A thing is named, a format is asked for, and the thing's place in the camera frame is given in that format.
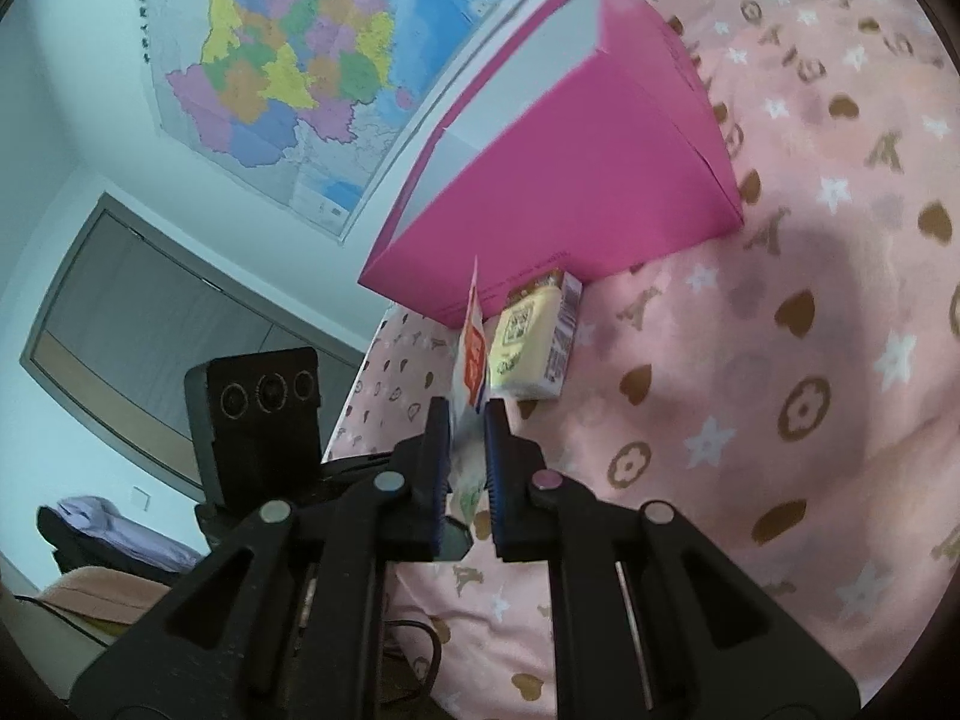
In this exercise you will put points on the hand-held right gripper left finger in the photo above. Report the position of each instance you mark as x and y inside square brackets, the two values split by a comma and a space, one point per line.
[437, 469]

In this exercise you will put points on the pink storage box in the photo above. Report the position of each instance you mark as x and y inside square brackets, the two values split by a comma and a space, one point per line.
[585, 165]

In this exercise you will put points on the colourful wall map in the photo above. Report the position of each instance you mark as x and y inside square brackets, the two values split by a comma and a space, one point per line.
[300, 52]

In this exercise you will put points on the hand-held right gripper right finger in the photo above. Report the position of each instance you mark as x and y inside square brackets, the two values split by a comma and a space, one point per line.
[496, 465]

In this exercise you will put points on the grey sliding wardrobe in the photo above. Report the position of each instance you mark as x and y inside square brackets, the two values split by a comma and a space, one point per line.
[172, 330]

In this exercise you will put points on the pink printed blanket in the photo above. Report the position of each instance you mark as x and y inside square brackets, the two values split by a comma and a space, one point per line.
[787, 315]

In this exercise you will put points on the chair with purple cloth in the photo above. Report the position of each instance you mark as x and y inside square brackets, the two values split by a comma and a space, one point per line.
[112, 532]

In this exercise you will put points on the white red packet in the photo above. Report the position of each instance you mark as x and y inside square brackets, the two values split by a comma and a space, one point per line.
[472, 360]

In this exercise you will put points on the yellow tissue packet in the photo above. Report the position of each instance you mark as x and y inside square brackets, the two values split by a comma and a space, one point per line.
[532, 337]

